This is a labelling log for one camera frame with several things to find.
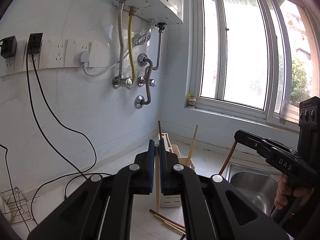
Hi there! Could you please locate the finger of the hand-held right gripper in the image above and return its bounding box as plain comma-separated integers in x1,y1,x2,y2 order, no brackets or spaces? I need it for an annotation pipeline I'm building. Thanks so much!
261,137,300,156
234,129,273,158

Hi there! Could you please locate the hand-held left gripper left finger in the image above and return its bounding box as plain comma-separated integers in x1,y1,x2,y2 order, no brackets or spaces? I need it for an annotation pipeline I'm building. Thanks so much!
26,140,155,240

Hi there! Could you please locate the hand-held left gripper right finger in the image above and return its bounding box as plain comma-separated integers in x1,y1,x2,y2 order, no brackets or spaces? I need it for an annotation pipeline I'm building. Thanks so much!
159,140,290,240

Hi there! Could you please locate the cream plastic utensil holder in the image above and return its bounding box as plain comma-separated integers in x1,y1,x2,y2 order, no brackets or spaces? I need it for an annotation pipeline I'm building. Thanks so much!
157,132,196,208

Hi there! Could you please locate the dark brown chopstick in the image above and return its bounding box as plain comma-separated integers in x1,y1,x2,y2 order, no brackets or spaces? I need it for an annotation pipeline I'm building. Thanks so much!
218,140,238,177

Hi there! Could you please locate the light bamboo chopstick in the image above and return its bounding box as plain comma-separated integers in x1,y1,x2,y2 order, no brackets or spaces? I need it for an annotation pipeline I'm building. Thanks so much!
154,144,161,213

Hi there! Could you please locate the group of wooden chopsticks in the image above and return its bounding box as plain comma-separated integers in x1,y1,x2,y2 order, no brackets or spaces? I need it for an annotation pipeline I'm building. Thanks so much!
149,121,199,235

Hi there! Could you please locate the person's right hand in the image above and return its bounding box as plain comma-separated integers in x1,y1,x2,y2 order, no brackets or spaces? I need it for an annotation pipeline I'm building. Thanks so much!
274,174,314,217

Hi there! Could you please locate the stainless steel sink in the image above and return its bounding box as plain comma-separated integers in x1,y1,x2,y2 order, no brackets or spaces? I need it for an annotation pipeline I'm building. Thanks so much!
220,161,283,217

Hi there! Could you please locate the metal angle valve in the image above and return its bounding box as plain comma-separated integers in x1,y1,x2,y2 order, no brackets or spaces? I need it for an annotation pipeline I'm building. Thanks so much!
111,75,134,90
137,76,156,88

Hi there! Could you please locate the white plug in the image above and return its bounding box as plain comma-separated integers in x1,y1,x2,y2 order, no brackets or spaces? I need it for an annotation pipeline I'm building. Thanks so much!
79,51,90,68

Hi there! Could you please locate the black power adapter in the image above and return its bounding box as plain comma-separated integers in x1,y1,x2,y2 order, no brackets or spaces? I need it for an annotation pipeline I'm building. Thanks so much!
27,32,43,55
0,36,18,58

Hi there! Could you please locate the black cable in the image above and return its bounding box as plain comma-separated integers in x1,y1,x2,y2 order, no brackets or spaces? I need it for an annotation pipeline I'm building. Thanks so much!
25,54,115,205
31,54,98,198
0,142,39,227

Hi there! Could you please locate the thick corrugated metal hose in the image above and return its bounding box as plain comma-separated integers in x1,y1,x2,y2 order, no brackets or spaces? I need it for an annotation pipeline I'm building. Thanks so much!
143,58,154,105

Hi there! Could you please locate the white window frame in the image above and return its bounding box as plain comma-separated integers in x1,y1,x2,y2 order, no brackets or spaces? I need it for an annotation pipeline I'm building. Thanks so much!
185,0,320,133

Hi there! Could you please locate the thin metal hose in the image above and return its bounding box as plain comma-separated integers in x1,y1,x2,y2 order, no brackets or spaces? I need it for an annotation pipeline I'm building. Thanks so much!
152,22,167,70

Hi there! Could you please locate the yellow hose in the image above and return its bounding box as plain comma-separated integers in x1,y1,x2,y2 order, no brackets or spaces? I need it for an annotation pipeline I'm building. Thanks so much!
127,5,137,79

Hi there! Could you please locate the wire rack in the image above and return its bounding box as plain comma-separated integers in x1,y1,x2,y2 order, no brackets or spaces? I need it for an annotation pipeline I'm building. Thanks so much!
0,186,34,224

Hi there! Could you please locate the white wall socket strip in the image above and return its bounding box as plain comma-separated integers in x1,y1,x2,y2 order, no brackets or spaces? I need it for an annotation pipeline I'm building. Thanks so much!
0,37,99,78

